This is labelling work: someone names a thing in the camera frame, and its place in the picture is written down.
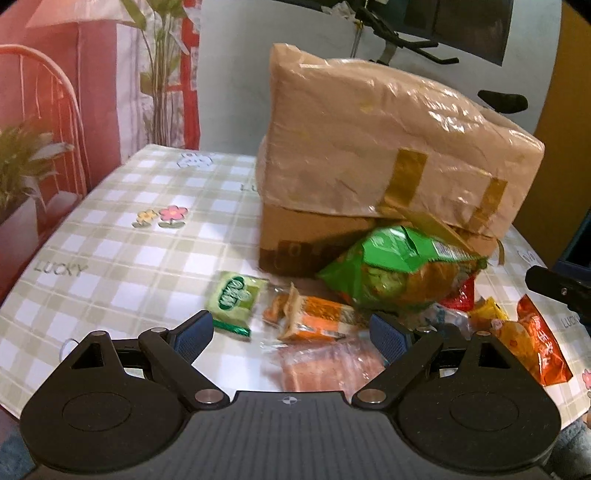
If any green checked tablecloth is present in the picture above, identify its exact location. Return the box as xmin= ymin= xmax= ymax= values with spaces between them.
xmin=0 ymin=144 xmax=591 ymax=435

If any potted green plant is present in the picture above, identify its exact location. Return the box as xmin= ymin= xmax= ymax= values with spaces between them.
xmin=0 ymin=117 xmax=75 ymax=278

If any small green snack packet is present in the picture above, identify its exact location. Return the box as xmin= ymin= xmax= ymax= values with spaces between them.
xmin=205 ymin=271 xmax=269 ymax=340

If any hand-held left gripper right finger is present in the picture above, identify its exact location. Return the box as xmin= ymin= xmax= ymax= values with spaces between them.
xmin=353 ymin=310 xmax=513 ymax=409

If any black exercise bike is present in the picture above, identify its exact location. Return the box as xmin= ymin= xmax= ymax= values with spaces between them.
xmin=268 ymin=0 xmax=529 ymax=114

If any yellow snack packet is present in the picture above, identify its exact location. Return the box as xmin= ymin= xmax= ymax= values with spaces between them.
xmin=468 ymin=296 xmax=509 ymax=326

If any small clear orange packet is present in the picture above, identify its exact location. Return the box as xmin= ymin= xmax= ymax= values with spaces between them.
xmin=262 ymin=286 xmax=291 ymax=326

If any paper-covered cardboard box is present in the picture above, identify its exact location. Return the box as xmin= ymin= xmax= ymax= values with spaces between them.
xmin=256 ymin=42 xmax=546 ymax=278

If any orange snack packet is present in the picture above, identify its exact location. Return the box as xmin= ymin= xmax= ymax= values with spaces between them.
xmin=277 ymin=282 xmax=372 ymax=344

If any red snack packet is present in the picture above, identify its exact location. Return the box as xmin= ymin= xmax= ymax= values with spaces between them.
xmin=441 ymin=277 xmax=476 ymax=315

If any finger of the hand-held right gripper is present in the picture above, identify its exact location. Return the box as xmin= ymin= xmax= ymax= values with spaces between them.
xmin=525 ymin=265 xmax=591 ymax=324

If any orange-red snack packet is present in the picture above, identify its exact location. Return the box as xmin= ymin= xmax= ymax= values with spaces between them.
xmin=492 ymin=294 xmax=573 ymax=387

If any pink clear snack packet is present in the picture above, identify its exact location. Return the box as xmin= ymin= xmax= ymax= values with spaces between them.
xmin=263 ymin=339 xmax=386 ymax=393

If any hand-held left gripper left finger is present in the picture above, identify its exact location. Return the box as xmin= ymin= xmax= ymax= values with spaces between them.
xmin=60 ymin=310 xmax=232 ymax=409

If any printed wall cloth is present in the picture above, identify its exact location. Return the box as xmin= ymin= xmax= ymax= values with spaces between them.
xmin=0 ymin=0 xmax=201 ymax=195

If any dark window pane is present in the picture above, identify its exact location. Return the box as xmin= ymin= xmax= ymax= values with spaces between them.
xmin=402 ymin=0 xmax=515 ymax=68

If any large green chip bag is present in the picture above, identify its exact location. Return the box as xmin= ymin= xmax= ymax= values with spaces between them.
xmin=316 ymin=224 xmax=489 ymax=312

